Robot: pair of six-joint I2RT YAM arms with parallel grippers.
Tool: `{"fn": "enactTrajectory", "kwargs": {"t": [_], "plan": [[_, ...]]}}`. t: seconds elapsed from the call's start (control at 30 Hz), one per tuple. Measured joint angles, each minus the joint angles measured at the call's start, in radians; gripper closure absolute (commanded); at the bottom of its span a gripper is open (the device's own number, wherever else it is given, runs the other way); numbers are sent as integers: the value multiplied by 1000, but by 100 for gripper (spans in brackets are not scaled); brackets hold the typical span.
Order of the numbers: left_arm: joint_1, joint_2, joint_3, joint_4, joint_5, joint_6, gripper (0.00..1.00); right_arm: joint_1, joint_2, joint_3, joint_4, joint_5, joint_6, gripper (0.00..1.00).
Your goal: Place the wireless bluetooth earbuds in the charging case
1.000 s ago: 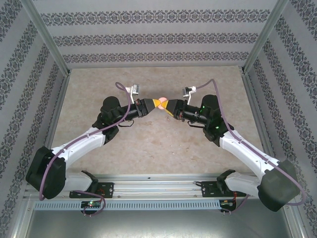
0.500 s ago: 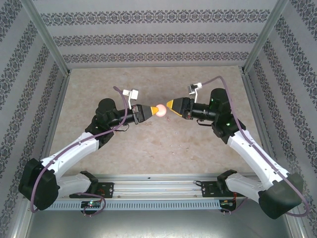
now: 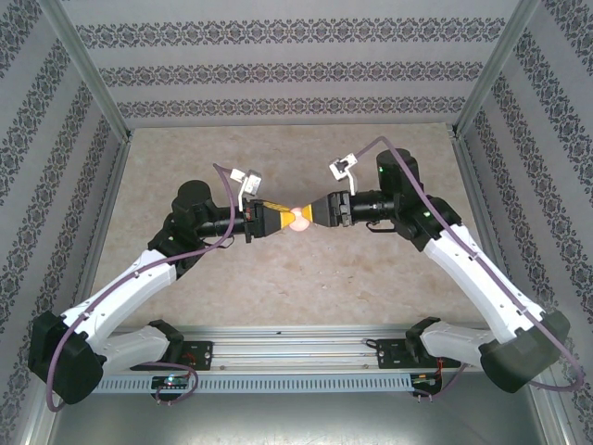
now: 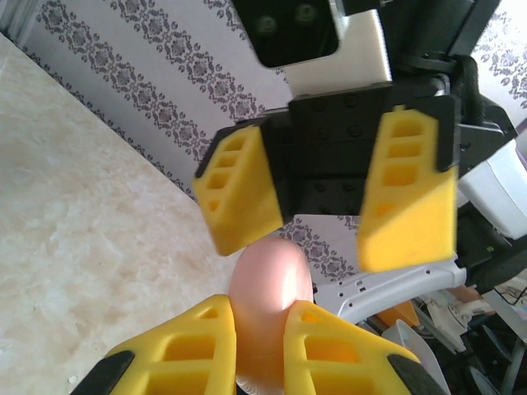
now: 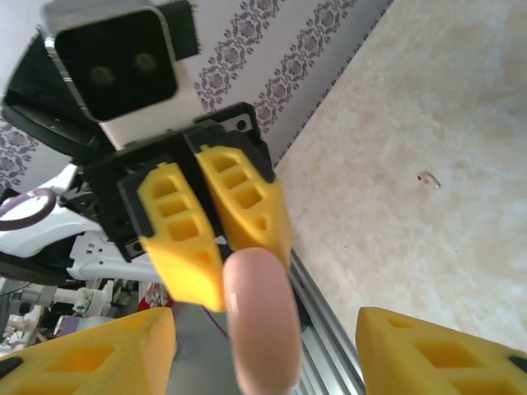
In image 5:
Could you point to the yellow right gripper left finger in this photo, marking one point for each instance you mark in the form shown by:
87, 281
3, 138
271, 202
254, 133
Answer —
82, 366

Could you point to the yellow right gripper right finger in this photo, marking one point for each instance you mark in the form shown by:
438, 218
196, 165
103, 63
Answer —
432, 362

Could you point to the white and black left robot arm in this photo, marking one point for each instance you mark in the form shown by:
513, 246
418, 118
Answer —
41, 243

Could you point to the aluminium mounting rail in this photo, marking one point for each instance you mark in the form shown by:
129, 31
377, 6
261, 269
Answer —
325, 329

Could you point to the pink round charging case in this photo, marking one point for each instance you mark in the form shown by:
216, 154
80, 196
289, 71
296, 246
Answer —
263, 321

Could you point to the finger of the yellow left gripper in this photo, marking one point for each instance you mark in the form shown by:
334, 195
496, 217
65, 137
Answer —
185, 271
271, 222

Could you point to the pink earbud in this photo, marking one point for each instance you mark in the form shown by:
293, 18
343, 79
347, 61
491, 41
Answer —
428, 179

